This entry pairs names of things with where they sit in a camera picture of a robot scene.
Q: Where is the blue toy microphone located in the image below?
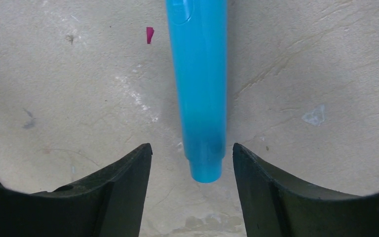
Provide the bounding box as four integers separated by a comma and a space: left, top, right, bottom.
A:
166, 0, 227, 183

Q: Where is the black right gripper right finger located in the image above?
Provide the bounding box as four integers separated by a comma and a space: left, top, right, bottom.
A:
232, 143, 379, 237

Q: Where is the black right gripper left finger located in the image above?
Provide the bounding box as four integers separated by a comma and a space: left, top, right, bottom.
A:
0, 143, 152, 237

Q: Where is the small magenta scrap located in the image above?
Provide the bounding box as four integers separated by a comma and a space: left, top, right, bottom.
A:
146, 27, 154, 44

